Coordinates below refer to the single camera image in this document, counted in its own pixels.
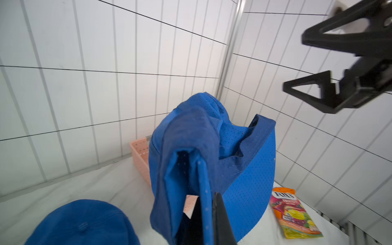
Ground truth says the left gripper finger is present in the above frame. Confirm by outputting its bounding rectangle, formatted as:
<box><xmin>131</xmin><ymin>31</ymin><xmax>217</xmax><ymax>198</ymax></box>
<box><xmin>212</xmin><ymin>193</ymin><xmax>237</xmax><ymax>245</ymax></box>

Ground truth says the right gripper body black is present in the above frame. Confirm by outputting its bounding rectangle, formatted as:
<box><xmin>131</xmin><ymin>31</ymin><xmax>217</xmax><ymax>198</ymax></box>
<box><xmin>333</xmin><ymin>57</ymin><xmax>392</xmax><ymax>108</ymax></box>

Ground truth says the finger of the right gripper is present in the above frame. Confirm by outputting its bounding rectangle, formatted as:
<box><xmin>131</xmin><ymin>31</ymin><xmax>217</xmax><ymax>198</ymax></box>
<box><xmin>282</xmin><ymin>71</ymin><xmax>343</xmax><ymax>114</ymax></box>
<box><xmin>301</xmin><ymin>1</ymin><xmax>392</xmax><ymax>58</ymax></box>

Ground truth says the blue baseball cap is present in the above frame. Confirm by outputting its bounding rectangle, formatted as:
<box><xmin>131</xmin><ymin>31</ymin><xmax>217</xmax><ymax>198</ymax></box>
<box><xmin>26</xmin><ymin>200</ymin><xmax>140</xmax><ymax>245</ymax></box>

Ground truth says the colourful candy bag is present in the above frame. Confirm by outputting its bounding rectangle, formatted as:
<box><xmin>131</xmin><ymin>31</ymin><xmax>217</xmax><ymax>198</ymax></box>
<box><xmin>269</xmin><ymin>187</ymin><xmax>323</xmax><ymax>239</ymax></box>

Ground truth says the pink plastic basket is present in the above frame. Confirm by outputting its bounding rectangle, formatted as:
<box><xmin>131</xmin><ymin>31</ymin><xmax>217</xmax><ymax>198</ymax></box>
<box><xmin>129</xmin><ymin>137</ymin><xmax>198</xmax><ymax>218</ymax></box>

